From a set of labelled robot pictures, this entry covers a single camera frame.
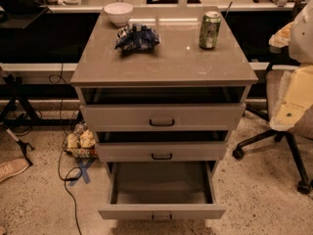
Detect black power cable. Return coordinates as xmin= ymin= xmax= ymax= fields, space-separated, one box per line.
xmin=48 ymin=62 xmax=83 ymax=235

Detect grey drawer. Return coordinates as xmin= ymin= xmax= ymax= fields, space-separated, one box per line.
xmin=96 ymin=141 xmax=227 ymax=162
xmin=99 ymin=162 xmax=225 ymax=221
xmin=80 ymin=103 xmax=246 ymax=131

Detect grey top drawer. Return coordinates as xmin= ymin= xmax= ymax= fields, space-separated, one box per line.
xmin=80 ymin=103 xmax=246 ymax=131

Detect snack packages on floor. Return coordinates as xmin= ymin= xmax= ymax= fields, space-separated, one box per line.
xmin=66 ymin=123 xmax=98 ymax=159

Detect beige office chair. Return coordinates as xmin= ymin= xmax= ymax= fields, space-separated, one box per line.
xmin=232 ymin=0 xmax=313 ymax=195

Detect blue crumpled chip bag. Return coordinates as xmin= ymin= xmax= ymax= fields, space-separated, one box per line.
xmin=115 ymin=23 xmax=160 ymax=52

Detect grey middle drawer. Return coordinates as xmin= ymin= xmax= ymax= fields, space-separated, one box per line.
xmin=96 ymin=141 xmax=227 ymax=162

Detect green soda can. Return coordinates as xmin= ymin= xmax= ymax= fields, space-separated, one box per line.
xmin=199 ymin=11 xmax=221 ymax=49

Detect beige sneaker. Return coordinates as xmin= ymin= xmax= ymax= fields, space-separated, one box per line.
xmin=0 ymin=159 xmax=29 ymax=182

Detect black laptop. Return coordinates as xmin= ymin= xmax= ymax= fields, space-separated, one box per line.
xmin=0 ymin=0 xmax=48 ymax=29

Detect grey drawer cabinet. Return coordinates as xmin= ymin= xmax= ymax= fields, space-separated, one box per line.
xmin=69 ymin=5 xmax=259 ymax=181

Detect white ceramic bowl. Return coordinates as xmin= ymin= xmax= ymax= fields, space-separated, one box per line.
xmin=104 ymin=2 xmax=133 ymax=26

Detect grey bottom drawer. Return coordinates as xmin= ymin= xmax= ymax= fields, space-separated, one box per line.
xmin=99 ymin=162 xmax=225 ymax=221

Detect blue tape cross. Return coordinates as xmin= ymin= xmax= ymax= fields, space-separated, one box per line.
xmin=68 ymin=158 xmax=96 ymax=186

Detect black tripod stand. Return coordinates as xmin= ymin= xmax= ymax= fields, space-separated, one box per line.
xmin=0 ymin=66 xmax=43 ymax=166

